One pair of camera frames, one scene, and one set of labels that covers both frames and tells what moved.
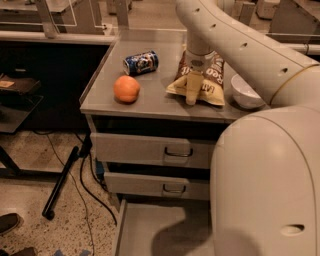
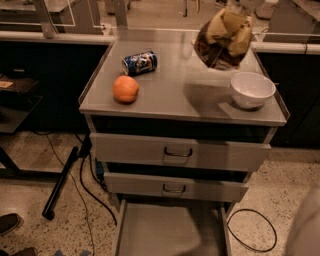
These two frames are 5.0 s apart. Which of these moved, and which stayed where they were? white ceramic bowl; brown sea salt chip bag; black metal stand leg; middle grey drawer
Moved: brown sea salt chip bag
Stayed: white ceramic bowl; black metal stand leg; middle grey drawer
